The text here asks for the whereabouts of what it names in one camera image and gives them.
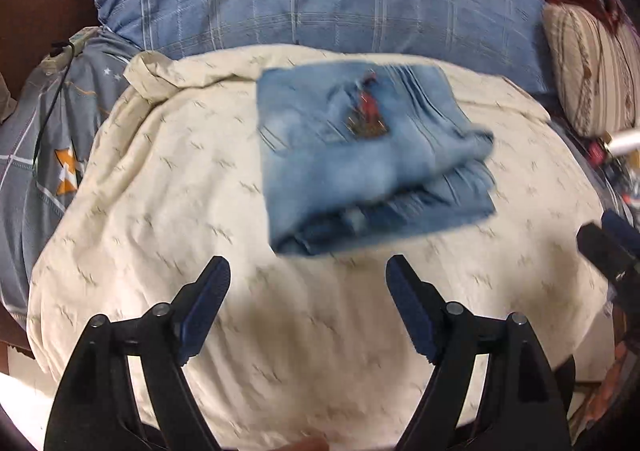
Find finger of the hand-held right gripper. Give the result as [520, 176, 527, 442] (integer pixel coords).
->
[576, 224, 640, 283]
[600, 210, 640, 259]

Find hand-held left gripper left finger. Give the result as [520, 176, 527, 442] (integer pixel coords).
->
[44, 255, 232, 451]

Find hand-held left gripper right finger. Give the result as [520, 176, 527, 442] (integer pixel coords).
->
[385, 253, 573, 451]

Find blue denim pants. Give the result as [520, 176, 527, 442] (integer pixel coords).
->
[256, 60, 497, 257]

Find white tube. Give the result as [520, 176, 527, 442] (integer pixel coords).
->
[602, 128, 640, 154]

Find cream patterned blanket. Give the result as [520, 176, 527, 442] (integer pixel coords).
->
[25, 45, 618, 449]

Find beige striped pillow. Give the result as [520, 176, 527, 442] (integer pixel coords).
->
[542, 4, 640, 138]

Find grey-blue star print sheet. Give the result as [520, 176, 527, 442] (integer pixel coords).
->
[0, 26, 146, 327]

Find brown wooden headboard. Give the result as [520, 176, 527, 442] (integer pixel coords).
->
[0, 0, 115, 97]

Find black cable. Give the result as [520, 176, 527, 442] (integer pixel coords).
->
[32, 40, 83, 167]

